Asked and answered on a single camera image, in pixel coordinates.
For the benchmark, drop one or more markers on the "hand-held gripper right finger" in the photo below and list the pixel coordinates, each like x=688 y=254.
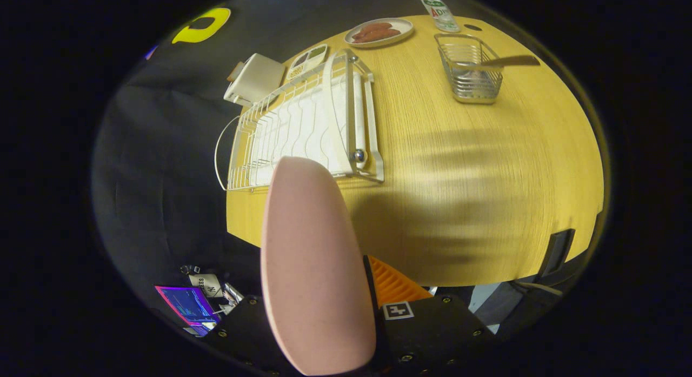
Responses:
x=432 y=333

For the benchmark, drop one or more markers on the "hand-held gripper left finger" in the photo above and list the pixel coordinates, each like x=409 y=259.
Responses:
x=243 y=333

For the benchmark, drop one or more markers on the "pink plate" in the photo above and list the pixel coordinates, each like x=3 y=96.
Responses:
x=313 y=269

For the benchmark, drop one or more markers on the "beige plate with meat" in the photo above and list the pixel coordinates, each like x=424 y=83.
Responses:
x=405 y=28

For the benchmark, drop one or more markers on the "glowing purple screen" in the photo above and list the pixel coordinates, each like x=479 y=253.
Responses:
x=186 y=304

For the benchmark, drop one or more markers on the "white toaster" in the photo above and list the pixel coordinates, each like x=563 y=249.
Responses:
x=257 y=79

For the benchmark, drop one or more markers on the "toast slice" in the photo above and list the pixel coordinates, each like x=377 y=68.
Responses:
x=238 y=72

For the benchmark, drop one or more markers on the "white compartment seasoning tray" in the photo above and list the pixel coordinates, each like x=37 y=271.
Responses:
x=305 y=63

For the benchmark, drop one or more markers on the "brown meat piece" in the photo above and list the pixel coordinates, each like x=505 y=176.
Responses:
x=377 y=27
x=378 y=36

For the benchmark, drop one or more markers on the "white green-label bottle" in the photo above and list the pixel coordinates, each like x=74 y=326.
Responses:
x=440 y=12

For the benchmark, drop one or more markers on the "black rectangular frame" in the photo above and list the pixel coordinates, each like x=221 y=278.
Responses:
x=557 y=252

